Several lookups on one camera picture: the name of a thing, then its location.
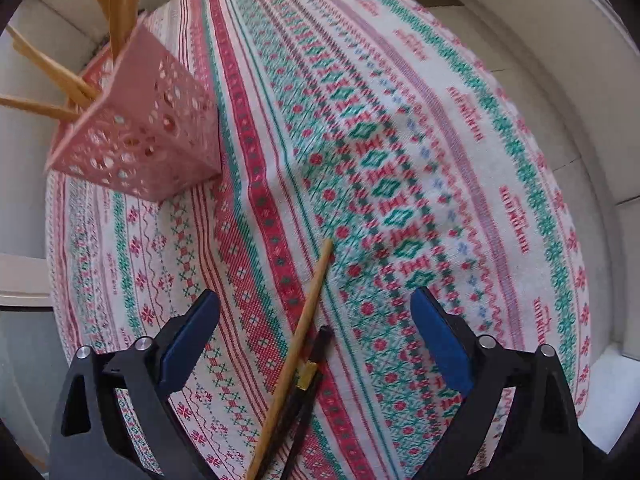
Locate pink perforated utensil holder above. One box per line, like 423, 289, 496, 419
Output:
44, 21, 221, 202

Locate patterned striped tablecloth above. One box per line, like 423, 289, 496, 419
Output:
47, 0, 591, 479

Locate black chopstick gold band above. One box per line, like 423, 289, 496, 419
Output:
257, 325, 334, 479

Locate wooden chopstick in holder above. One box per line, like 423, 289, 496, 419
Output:
6, 25, 101, 108
108, 0, 125, 62

